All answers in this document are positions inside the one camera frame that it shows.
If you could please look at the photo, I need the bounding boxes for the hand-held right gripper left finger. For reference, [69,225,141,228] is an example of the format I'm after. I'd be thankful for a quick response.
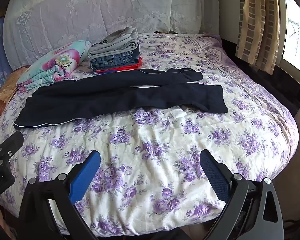
[16,150,102,240]

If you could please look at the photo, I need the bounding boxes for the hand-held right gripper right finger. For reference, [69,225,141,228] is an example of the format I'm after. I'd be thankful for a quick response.
[199,149,284,240]

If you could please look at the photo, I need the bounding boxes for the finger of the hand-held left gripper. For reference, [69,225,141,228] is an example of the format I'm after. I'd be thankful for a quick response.
[0,131,24,167]

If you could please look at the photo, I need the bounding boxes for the navy blue pants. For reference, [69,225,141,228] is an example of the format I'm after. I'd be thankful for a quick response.
[14,67,228,131]

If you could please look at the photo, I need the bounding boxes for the brown orange pillow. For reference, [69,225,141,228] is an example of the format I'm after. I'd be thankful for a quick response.
[0,66,30,123]

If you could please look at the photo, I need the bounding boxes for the purple floral bedspread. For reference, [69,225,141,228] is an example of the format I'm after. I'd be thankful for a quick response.
[0,32,299,237]

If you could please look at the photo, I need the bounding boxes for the folded teal pink floral blanket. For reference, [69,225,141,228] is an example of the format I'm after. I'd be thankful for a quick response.
[16,40,92,90]

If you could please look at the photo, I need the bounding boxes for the dark window ledge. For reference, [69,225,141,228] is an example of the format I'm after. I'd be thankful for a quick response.
[220,39,300,117]

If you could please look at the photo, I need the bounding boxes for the folded blue jeans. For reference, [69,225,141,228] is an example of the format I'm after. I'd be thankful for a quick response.
[90,50,140,71]

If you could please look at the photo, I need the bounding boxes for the folded grey garment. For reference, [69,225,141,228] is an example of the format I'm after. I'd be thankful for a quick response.
[87,27,140,58]

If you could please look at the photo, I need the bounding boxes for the white lace cloth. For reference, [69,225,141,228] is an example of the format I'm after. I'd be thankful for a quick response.
[2,0,205,70]

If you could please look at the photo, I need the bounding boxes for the beige brown striped curtain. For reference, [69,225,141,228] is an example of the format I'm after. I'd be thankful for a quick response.
[235,0,280,75]

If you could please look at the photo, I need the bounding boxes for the window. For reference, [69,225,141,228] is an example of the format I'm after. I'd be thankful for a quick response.
[281,0,300,68]

